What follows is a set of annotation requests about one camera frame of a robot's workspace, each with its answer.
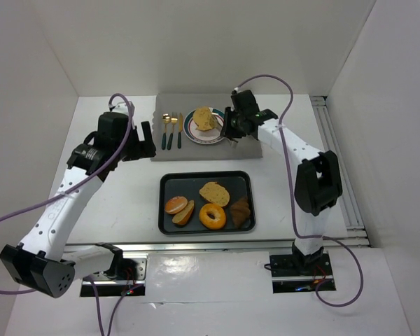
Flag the metal food tongs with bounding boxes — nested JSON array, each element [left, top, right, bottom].
[[212, 115, 238, 148]]

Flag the large seeded bread slice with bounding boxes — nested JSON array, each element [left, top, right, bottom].
[[192, 106, 219, 132]]

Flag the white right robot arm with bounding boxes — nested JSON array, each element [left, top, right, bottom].
[[220, 90, 342, 258]]

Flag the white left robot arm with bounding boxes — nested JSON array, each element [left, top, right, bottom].
[[0, 106, 155, 298]]

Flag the small oval bread slice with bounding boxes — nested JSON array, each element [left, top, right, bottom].
[[172, 200, 195, 226]]

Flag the white plate teal red rim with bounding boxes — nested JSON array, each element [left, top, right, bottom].
[[183, 107, 224, 145]]

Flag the grey cloth placemat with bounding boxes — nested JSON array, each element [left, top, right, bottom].
[[151, 93, 263, 162]]

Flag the sesame bun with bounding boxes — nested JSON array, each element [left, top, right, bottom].
[[164, 196, 188, 215]]

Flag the black baking tray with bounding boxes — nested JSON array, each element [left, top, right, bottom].
[[158, 171, 256, 237]]

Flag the brown croissant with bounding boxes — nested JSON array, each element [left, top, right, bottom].
[[230, 197, 251, 228]]

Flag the orange bagel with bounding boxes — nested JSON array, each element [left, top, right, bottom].
[[199, 203, 227, 230]]

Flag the gold spoon green handle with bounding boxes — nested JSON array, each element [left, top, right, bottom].
[[161, 113, 171, 150]]

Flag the gold fork green handle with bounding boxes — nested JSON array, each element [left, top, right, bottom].
[[167, 113, 178, 150]]

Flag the gold knife green handle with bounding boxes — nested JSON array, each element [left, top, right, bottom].
[[177, 113, 183, 149]]

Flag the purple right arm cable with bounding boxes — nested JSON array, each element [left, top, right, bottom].
[[232, 73, 365, 308]]

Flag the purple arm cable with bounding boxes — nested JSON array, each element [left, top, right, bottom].
[[0, 92, 136, 336], [232, 73, 365, 308]]

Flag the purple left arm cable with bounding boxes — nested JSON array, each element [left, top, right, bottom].
[[0, 92, 136, 336]]

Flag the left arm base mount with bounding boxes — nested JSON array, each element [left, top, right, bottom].
[[90, 255, 148, 298]]

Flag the aluminium front rail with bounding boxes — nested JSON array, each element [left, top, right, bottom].
[[61, 239, 297, 256]]

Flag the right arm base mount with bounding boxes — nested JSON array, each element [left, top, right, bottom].
[[263, 244, 336, 293]]

